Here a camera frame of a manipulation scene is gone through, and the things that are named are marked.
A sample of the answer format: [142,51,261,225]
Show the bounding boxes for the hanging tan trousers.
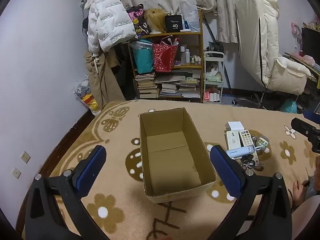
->
[85,50,125,108]

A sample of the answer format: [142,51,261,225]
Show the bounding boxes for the teal storage bag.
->
[131,39,154,74]

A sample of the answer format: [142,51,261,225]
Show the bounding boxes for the wooden shelf unit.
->
[127,9,204,103]

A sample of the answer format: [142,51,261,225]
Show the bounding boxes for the office chair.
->
[231,89,282,110]

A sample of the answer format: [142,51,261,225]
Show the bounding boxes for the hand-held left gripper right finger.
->
[210,145,293,240]

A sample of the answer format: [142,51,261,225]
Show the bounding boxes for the person's bare leg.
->
[291,180,320,240]

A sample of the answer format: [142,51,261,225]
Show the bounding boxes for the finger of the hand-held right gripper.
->
[303,110,320,125]
[291,117,320,154]

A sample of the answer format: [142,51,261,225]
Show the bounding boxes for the black monitor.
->
[301,27,320,58]

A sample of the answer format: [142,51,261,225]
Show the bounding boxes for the pink desk fan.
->
[291,22,303,55]

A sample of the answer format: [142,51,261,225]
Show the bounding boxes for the white puffer jacket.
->
[84,0,137,53]

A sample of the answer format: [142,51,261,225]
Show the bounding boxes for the white trolley cart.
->
[203,51,225,103]

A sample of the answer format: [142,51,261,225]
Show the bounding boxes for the stack of old books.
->
[135,72,160,98]

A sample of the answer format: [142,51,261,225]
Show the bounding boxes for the plastic bag of toys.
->
[73,79,99,117]

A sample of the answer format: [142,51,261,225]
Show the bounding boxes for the black pink patterned bag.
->
[126,4,152,36]

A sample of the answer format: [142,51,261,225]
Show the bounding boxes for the patterned earbuds case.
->
[256,136,269,148]

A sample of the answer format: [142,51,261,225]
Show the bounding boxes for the red gift bag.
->
[152,37,180,72]

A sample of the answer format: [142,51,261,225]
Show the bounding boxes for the black keys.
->
[241,155,264,172]

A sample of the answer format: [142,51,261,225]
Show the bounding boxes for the tan flower print blanket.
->
[21,99,320,240]

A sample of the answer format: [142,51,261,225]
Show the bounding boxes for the white brown soft bundle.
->
[205,64,223,77]

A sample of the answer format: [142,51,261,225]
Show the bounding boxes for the light blue cylinder with strap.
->
[226,146,255,159]

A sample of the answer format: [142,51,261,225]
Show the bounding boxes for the pile of magazines and papers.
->
[154,70,202,98]

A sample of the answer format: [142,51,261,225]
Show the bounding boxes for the white charger block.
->
[226,121,244,132]

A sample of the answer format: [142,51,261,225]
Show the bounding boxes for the white socket panel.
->
[226,129,242,150]

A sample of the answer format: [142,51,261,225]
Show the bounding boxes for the blonde wig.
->
[145,8,167,34]

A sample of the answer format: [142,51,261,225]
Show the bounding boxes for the white remote control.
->
[239,129,260,165]

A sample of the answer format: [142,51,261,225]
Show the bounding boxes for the black cosmetics box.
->
[164,15,183,33]

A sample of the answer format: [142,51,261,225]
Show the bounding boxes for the cardboard box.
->
[139,107,217,204]

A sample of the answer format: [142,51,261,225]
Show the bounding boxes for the white plastic bag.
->
[179,0,201,30]

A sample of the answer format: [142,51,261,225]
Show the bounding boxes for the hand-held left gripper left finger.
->
[25,145,107,240]

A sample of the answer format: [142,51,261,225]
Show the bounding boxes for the cluttered desk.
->
[284,52,320,90]

